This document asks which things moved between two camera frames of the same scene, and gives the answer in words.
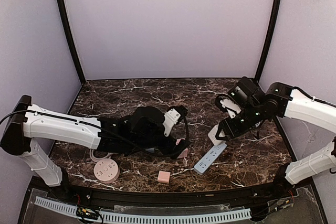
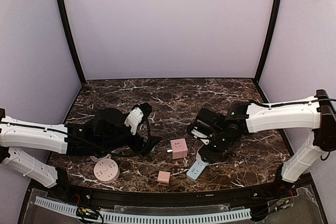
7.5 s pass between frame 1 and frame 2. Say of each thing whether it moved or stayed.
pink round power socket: stayed
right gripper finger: moved
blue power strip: moved
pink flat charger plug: stayed
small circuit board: stayed
